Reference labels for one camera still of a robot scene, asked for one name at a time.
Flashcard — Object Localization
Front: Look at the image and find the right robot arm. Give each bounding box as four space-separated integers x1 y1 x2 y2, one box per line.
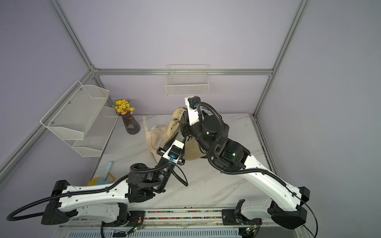
181 109 310 230

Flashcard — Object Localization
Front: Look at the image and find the yellow flower bouquet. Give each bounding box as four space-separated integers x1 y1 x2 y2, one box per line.
113 99 135 116

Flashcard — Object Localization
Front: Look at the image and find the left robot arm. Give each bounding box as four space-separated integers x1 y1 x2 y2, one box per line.
41 145 187 226

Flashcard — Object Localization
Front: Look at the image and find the tan dark-brim baseball cap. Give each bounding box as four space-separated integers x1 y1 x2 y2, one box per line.
163 107 207 161

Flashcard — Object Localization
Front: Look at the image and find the purple glass vase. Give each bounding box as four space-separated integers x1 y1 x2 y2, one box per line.
117 111 140 135

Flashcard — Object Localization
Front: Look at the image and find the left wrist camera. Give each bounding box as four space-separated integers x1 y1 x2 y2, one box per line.
163 140 185 166

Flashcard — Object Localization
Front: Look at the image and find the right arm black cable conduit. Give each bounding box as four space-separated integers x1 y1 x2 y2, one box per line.
195 102 318 238

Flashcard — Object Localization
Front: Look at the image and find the cream Colorado baseball cap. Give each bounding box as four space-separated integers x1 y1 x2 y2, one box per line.
143 116 168 163

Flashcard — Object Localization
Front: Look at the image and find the white two-tier mesh shelf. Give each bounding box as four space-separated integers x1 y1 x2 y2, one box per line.
40 81 118 157

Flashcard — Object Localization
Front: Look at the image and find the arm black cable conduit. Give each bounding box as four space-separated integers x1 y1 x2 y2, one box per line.
195 102 318 238
6 162 189 238

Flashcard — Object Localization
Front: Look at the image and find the yellow object behind left arm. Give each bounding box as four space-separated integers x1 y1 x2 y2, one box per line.
87 161 115 186

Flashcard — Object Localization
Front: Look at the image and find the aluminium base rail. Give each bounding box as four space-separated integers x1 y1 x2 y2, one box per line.
55 208 313 238

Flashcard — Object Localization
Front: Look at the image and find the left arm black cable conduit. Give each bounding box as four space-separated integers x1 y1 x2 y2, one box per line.
6 162 189 238

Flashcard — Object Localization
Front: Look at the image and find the white wire wall basket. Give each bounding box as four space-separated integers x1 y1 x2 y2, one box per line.
165 64 209 96

